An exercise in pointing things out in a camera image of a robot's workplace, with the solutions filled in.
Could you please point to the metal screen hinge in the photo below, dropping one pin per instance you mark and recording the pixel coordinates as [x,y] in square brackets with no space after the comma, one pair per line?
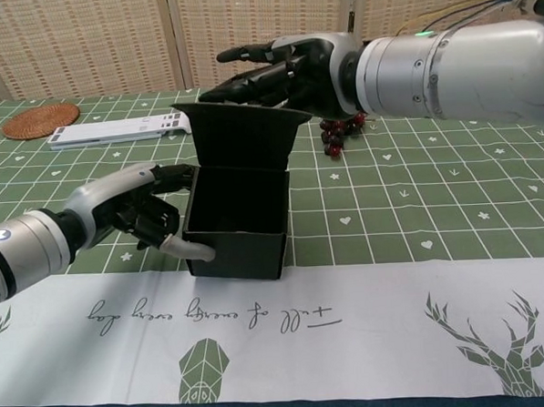
[351,19]

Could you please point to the bamboo folding screen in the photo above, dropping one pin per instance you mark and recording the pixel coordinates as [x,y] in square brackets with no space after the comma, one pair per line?
[108,43]

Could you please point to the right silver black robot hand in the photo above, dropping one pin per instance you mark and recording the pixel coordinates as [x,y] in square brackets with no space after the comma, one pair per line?
[302,74]

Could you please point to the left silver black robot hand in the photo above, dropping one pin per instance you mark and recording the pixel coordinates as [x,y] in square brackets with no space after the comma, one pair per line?
[126,206]

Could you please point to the dark red grape bunch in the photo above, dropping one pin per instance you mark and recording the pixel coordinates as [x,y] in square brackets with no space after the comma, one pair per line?
[337,134]

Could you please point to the white flat electronic device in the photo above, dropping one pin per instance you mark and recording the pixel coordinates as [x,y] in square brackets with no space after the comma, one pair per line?
[113,131]

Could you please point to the round woven rattan coaster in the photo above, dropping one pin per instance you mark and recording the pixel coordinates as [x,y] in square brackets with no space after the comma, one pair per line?
[39,122]

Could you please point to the black foldable cardboard box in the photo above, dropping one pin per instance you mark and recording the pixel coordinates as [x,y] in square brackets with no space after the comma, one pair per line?
[240,214]

